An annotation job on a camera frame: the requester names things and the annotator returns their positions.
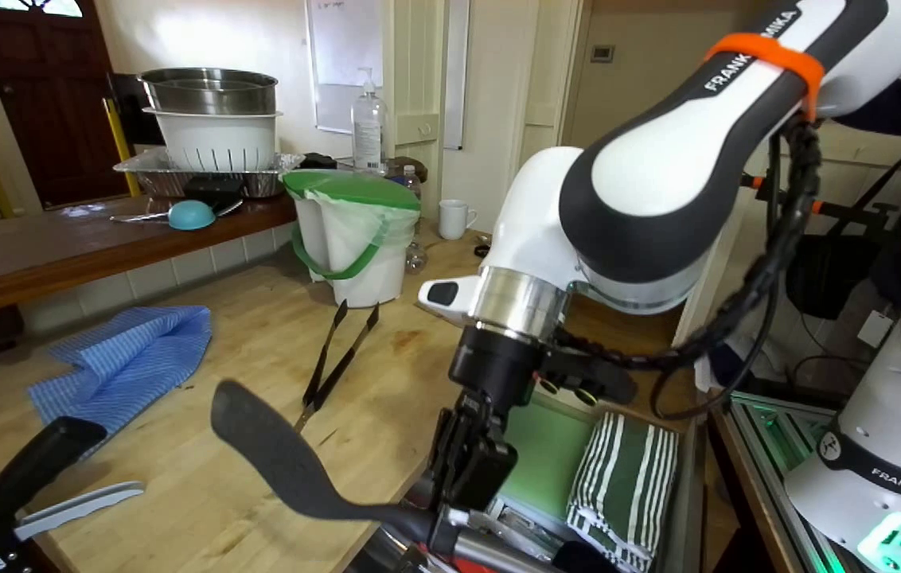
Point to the black kitchen tongs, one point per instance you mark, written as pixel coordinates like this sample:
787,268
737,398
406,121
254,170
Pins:
310,401

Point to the wooden drawer with steel front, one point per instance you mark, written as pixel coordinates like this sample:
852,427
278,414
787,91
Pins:
690,510

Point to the dark wooden bar counter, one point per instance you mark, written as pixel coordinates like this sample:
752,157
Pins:
54,251

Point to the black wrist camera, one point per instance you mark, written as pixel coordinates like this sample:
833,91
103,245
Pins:
592,378

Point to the blue cloth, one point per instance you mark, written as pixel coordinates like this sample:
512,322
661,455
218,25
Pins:
133,360

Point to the tall clear glass bottle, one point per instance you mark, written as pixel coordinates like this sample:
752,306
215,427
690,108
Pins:
366,129

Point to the dark wooden door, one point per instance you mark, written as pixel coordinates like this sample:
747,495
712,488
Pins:
45,98

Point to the black spatula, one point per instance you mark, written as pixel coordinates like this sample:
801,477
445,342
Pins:
269,446

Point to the white grey utensil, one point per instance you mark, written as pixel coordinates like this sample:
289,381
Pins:
88,504

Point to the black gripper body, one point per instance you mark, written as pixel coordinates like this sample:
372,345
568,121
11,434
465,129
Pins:
475,455

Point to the metal robot mount frame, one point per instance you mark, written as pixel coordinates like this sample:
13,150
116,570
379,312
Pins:
779,455

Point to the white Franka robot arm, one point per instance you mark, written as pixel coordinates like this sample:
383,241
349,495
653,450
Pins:
661,181

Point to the white dish rack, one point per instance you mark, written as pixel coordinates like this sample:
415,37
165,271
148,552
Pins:
215,138

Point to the green drawer mat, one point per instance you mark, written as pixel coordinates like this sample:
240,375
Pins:
549,455

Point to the large metal bowl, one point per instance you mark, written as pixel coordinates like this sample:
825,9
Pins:
211,95

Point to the teal bowl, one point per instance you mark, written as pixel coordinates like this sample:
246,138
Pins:
193,213

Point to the green white striped towel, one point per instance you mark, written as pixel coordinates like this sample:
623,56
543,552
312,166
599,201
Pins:
618,488

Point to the white bin with green lid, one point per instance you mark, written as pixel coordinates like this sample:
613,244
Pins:
355,251

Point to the white ceramic mug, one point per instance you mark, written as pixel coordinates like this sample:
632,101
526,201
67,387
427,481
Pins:
454,222

